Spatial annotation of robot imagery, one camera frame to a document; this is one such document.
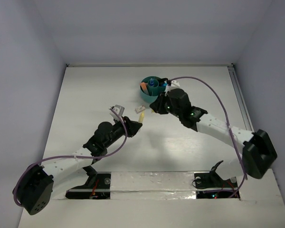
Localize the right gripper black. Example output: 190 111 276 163
150 91 182 118

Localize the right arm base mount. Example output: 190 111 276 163
191 161 240 199

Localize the white eraser in sleeve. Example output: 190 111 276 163
135 105 146 113

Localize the yellow highlighter body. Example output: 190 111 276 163
138 112 144 123

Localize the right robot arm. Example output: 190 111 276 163
150 88 277 186

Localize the clear orange-tipped highlighter body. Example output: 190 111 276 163
142 86 149 95

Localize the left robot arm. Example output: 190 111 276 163
12 116 142 215

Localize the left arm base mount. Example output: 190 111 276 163
65 166 111 200

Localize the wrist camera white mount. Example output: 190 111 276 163
109 104 124 121
164 80 180 96

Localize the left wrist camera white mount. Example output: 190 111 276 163
109 104 124 121

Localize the teal round compartment organizer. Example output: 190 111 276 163
140 76 165 104

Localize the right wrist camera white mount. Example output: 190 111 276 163
164 80 180 96

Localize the metal rail table edge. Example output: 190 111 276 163
227 66 255 132

